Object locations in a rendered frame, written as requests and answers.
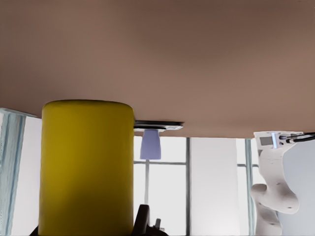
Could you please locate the flat black white scale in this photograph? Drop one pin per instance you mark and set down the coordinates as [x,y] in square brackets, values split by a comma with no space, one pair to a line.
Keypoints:
[160,124]

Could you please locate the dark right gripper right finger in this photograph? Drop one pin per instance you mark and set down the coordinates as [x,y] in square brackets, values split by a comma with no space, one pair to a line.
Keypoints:
[141,218]

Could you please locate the silver horizontal frame bar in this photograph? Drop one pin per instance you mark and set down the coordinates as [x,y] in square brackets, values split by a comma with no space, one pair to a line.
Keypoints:
[247,165]
[167,162]

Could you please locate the yellow sauce bottle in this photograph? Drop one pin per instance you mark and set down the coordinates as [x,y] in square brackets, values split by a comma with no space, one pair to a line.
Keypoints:
[86,167]

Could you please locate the purple cup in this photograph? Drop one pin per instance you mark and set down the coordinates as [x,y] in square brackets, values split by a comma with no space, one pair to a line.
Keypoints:
[150,145]

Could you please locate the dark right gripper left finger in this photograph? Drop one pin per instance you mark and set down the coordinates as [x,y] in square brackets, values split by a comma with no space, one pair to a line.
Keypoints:
[34,232]

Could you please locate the thin silver frame post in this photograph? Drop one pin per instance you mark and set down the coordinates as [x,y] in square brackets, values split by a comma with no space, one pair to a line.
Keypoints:
[147,182]

